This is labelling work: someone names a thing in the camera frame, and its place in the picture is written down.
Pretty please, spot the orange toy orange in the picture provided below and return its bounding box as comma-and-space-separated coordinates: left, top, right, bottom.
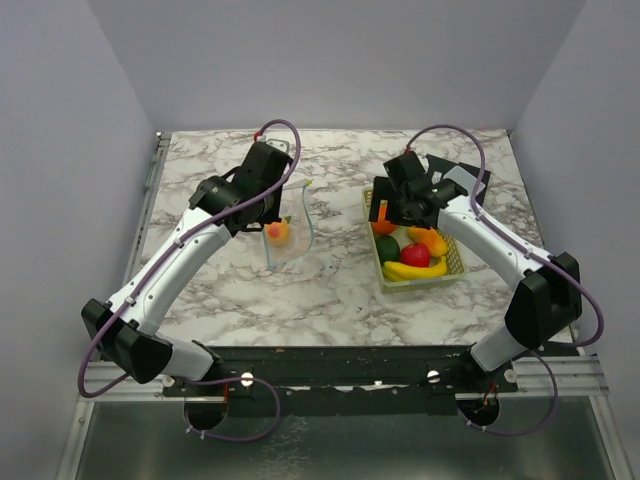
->
371, 201, 397, 236

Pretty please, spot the clear zip top bag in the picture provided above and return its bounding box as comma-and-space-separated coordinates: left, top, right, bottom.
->
262, 180, 315, 270

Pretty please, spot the green perforated plastic basket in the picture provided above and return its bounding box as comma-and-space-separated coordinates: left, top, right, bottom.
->
360, 186, 466, 295

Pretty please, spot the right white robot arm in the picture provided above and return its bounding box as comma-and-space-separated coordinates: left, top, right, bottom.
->
369, 151, 582, 391

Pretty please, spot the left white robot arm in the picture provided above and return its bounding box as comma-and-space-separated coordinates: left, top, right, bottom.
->
81, 142, 294, 395

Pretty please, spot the black square mat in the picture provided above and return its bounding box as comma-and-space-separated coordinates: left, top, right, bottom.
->
424, 153, 492, 204

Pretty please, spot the white grey small box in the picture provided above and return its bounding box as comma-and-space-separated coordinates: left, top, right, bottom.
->
443, 164, 486, 196

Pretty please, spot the orange yellow toy mango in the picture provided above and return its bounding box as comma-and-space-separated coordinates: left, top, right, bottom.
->
407, 227, 449, 258

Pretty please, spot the red toy apple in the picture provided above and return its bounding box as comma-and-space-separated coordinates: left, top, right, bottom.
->
400, 243, 431, 268

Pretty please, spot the green toy avocado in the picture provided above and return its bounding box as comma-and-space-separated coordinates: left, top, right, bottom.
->
375, 235, 401, 265

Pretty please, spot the yellow toy banana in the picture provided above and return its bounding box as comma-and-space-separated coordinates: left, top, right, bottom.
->
382, 256, 448, 281

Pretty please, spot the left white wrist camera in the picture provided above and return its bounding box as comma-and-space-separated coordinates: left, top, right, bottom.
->
266, 139, 290, 154

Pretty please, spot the black metal base rail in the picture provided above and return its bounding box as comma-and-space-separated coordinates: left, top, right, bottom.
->
162, 346, 540, 427

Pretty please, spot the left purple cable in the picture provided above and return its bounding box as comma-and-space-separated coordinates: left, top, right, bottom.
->
76, 119, 302, 399

